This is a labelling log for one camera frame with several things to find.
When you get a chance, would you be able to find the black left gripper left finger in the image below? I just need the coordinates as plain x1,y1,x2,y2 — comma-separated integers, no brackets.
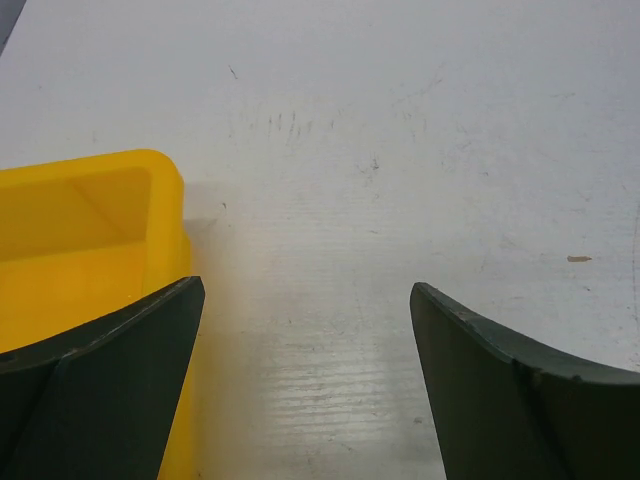
1,276,205,479

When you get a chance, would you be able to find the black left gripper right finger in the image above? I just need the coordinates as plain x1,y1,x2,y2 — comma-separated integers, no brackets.
410,283,639,479

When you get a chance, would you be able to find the yellow plastic bin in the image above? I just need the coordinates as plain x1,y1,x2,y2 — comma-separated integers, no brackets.
1,150,195,479

